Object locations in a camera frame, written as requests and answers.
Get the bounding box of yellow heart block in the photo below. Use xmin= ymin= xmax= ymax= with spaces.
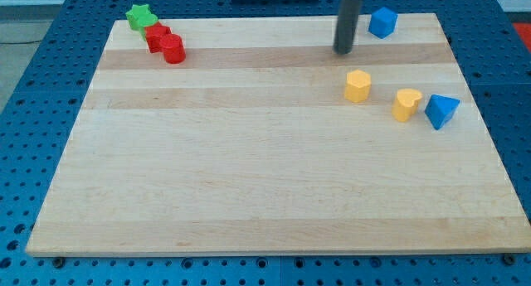
xmin=392 ymin=89 xmax=423 ymax=122

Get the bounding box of red cylinder block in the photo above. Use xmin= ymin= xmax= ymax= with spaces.
xmin=159 ymin=34 xmax=186 ymax=64

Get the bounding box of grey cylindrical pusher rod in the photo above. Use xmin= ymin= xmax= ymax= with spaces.
xmin=333 ymin=0 xmax=363 ymax=55

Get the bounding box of wooden board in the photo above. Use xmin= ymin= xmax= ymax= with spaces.
xmin=26 ymin=13 xmax=530 ymax=257

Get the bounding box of red square block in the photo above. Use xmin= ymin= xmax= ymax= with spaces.
xmin=144 ymin=22 xmax=171 ymax=53

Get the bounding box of blue cube block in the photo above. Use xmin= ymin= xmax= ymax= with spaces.
xmin=368 ymin=7 xmax=398 ymax=39

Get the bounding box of green star block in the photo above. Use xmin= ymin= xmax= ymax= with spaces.
xmin=125 ymin=4 xmax=151 ymax=31

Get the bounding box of blue triangle block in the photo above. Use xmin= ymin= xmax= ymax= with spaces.
xmin=425 ymin=95 xmax=460 ymax=130

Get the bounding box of green cylinder block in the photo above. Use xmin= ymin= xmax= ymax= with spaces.
xmin=137 ymin=13 xmax=158 ymax=40

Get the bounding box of yellow hexagon block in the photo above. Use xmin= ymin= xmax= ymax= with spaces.
xmin=343 ymin=70 xmax=372 ymax=103

